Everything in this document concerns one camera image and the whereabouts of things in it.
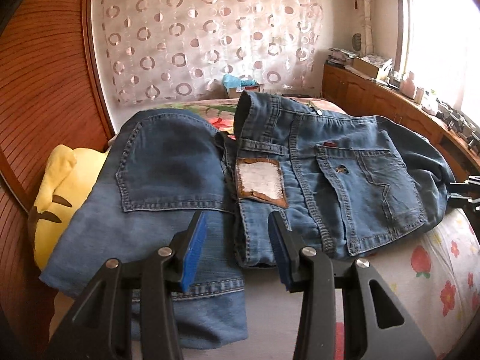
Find white circle-patterned curtain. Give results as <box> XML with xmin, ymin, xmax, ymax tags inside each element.
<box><xmin>92</xmin><ymin>0</ymin><xmax>323</xmax><ymax>107</ymax></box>

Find floral bed sheet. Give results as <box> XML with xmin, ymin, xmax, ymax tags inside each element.
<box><xmin>48</xmin><ymin>97</ymin><xmax>480</xmax><ymax>360</ymax></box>

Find cardboard box on cabinet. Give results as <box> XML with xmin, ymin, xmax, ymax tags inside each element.
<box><xmin>352</xmin><ymin>55</ymin><xmax>393</xmax><ymax>80</ymax></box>

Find blue denim jeans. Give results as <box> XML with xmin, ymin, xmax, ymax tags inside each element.
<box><xmin>41</xmin><ymin>92</ymin><xmax>455</xmax><ymax>350</ymax></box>

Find wooden slatted headboard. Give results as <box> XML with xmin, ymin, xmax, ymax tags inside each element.
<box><xmin>1</xmin><ymin>0</ymin><xmax>113</xmax><ymax>359</ymax></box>

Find cardboard box with blue cloth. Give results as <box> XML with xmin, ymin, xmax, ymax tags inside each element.
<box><xmin>222</xmin><ymin>74</ymin><xmax>260</xmax><ymax>98</ymax></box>

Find pink bottle on cabinet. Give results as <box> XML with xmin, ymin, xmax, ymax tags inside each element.
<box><xmin>400</xmin><ymin>72</ymin><xmax>416</xmax><ymax>99</ymax></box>

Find wooden side cabinet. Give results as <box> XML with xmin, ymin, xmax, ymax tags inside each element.
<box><xmin>321</xmin><ymin>63</ymin><xmax>479</xmax><ymax>181</ymax></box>

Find yellow plush pillow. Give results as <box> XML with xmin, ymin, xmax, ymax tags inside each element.
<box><xmin>27</xmin><ymin>145</ymin><xmax>107</xmax><ymax>270</ymax></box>

